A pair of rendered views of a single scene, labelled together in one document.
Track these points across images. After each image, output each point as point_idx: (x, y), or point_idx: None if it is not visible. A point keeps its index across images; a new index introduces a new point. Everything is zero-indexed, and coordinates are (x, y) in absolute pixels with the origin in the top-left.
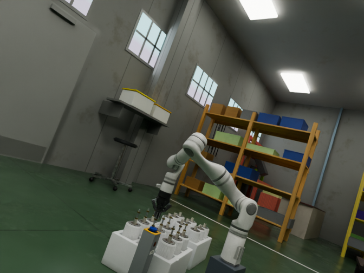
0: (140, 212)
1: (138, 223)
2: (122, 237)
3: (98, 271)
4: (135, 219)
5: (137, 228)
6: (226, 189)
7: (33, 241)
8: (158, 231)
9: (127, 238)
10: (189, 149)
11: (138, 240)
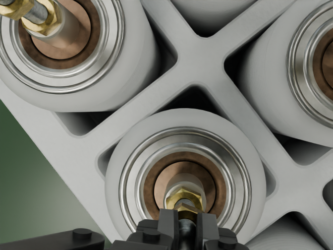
0: (14, 11)
1: (115, 13)
2: (7, 106)
3: (3, 135)
4: (28, 31)
5: (71, 109)
6: None
7: None
8: (316, 120)
9: (43, 115)
10: None
11: (138, 121)
